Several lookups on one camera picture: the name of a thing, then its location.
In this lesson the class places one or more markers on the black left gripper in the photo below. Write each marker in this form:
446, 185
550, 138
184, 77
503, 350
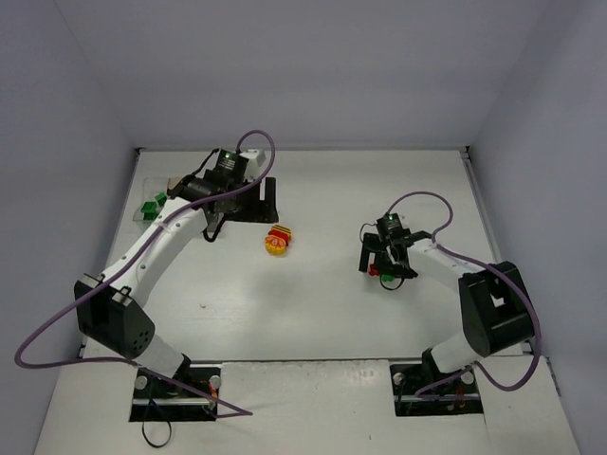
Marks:
258, 202

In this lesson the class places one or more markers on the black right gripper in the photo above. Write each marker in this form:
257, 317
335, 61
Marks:
368, 251

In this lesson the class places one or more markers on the small green lego brick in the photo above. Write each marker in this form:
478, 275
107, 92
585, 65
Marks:
161, 198

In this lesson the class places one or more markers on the green slope lego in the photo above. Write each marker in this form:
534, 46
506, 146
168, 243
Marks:
148, 207

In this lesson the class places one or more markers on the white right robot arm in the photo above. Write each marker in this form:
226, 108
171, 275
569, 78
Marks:
496, 312

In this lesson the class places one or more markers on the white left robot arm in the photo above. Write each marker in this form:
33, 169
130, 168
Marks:
111, 309

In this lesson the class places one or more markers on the red curved lego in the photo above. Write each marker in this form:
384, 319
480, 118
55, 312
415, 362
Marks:
277, 241

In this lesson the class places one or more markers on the yellow striped curved lego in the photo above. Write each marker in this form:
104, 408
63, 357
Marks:
281, 231

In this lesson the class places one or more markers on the yellow butterfly print lego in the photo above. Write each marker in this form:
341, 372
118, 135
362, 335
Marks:
275, 251

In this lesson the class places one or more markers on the tan plastic container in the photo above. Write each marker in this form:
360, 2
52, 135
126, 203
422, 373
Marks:
173, 182

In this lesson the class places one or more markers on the green lego in container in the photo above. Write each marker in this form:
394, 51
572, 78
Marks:
149, 216

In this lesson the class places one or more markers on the clear plastic container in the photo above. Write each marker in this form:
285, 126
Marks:
149, 188

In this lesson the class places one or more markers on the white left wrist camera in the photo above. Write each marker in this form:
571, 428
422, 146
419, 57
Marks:
255, 158

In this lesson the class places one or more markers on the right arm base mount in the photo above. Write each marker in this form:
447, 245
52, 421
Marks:
421, 391

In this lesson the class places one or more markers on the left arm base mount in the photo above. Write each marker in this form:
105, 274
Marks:
155, 400

